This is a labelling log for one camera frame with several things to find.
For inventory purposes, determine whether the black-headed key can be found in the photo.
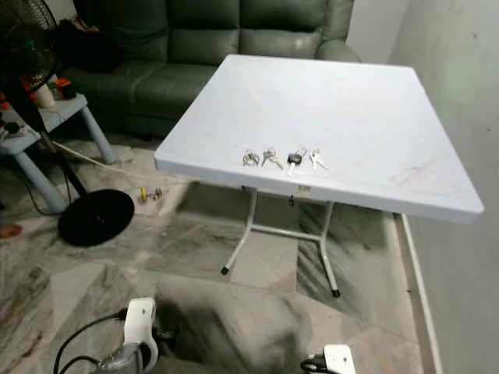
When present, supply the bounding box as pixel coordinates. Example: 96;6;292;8
286;148;308;176

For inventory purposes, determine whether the white power strip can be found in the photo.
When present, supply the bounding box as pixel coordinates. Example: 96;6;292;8
0;115;26;139

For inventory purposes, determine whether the orange black tool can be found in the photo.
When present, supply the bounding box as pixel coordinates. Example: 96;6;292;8
53;78;77;101

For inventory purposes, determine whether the black bag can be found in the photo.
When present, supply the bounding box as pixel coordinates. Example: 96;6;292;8
58;19;118;75

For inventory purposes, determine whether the black standing fan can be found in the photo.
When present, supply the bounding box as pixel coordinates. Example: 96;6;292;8
0;0;135;249

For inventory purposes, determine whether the small grey side table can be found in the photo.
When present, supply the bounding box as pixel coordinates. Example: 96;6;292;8
0;93;118;215

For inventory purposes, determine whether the beige cup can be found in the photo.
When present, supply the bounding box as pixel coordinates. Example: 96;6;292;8
36;86;57;108

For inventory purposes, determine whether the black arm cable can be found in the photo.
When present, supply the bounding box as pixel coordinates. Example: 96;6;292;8
300;355;327;374
55;310;128;374

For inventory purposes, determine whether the green leather sofa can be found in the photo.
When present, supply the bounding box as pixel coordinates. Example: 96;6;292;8
58;0;362;141

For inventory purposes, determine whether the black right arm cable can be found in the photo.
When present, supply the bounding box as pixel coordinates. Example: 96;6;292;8
300;355;327;374

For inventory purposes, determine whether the white folding table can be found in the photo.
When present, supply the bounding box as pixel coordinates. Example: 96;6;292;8
154;55;486;298

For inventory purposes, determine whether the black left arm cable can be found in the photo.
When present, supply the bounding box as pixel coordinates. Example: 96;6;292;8
55;310;128;374

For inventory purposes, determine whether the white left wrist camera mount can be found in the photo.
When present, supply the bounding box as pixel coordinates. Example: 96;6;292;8
126;297;158;349

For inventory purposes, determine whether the white floor cable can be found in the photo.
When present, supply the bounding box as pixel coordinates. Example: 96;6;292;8
51;140;158;176

